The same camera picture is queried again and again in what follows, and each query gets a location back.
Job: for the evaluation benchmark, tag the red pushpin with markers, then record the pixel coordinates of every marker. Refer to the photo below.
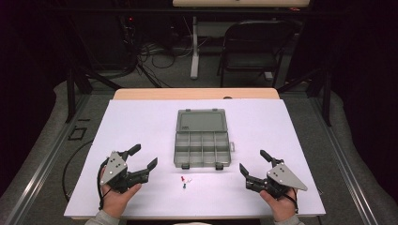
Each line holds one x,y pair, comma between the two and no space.
182,178

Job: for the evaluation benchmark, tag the clear grey compartment box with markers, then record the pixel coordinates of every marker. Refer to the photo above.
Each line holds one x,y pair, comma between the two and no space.
202,146

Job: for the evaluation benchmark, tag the white-legged desk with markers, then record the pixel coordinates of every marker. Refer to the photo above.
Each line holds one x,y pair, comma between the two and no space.
194,47

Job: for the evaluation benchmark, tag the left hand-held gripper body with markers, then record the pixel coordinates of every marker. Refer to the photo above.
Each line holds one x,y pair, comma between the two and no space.
114,167

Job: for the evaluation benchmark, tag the black metal stand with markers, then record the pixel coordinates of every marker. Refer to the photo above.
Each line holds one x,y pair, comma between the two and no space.
325,93
78,84

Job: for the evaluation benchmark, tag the aluminium floor rail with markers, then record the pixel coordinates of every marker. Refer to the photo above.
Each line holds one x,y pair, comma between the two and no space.
40,168
344,168

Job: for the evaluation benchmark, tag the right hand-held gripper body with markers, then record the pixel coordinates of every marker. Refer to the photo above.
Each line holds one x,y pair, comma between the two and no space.
283,178

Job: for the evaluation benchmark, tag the black equipment with red light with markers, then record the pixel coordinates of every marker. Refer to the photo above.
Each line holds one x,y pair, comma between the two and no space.
130,23

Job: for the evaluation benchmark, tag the black folding chair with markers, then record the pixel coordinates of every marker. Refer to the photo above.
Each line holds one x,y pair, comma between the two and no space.
256,40

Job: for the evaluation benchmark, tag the person's left hand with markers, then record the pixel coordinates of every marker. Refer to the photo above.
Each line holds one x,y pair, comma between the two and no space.
115,201

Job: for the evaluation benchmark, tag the wooden table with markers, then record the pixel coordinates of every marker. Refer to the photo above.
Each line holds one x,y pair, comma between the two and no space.
194,93

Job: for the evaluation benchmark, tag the person's right hand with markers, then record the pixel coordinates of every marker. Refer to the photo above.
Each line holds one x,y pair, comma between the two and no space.
281,207

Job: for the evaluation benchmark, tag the white pushpin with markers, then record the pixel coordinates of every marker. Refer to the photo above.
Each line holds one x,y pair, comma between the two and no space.
189,180

